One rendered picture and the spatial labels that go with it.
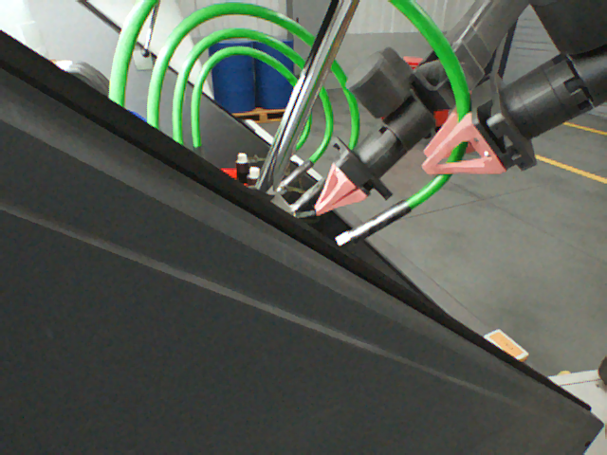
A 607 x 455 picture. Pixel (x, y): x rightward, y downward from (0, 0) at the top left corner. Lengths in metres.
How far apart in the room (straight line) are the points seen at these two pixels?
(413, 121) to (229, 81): 4.77
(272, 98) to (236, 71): 0.61
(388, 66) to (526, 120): 0.18
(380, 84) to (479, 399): 0.35
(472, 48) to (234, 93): 4.77
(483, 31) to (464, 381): 0.46
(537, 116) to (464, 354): 0.25
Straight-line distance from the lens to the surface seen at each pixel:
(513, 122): 0.39
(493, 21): 0.60
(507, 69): 8.13
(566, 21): 0.35
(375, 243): 0.77
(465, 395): 0.23
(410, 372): 0.17
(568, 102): 0.39
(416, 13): 0.38
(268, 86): 5.37
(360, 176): 0.49
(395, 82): 0.48
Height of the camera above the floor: 1.37
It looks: 30 degrees down
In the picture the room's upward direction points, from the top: straight up
